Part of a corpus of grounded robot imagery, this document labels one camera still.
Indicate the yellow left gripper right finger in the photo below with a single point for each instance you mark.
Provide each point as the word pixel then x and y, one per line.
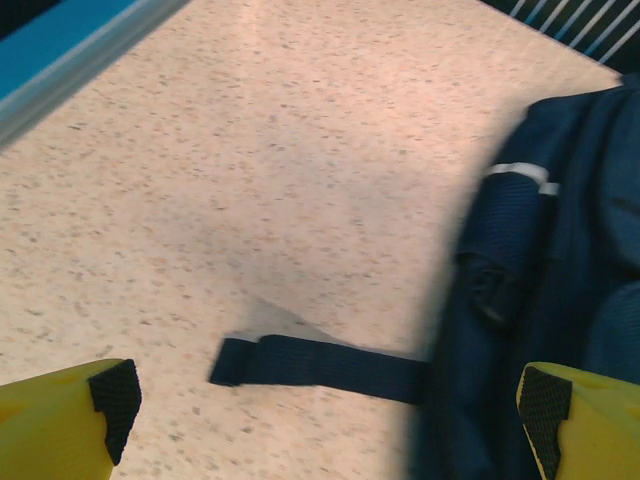
pixel 600 430

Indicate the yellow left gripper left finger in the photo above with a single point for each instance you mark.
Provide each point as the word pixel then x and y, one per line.
pixel 45 425

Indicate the navy blue backpack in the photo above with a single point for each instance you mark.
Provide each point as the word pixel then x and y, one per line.
pixel 550 300

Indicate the blue table edge strip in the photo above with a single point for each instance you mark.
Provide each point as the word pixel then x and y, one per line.
pixel 45 50

